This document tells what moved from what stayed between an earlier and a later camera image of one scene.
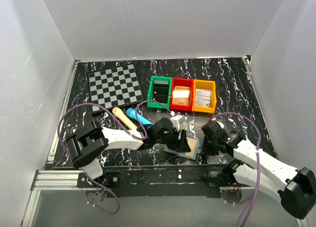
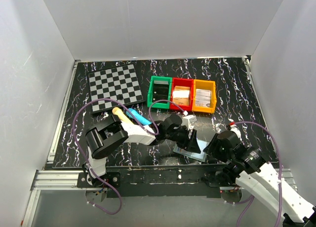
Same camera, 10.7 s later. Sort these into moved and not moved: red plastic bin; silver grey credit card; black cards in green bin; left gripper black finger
Moved: left gripper black finger
Not moved: red plastic bin; black cards in green bin; silver grey credit card
